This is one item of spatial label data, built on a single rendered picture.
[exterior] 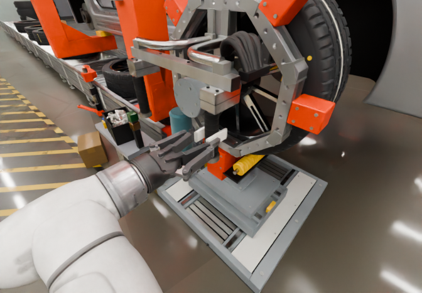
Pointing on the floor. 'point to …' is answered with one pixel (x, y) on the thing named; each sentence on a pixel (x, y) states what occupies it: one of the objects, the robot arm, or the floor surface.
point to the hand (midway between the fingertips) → (211, 135)
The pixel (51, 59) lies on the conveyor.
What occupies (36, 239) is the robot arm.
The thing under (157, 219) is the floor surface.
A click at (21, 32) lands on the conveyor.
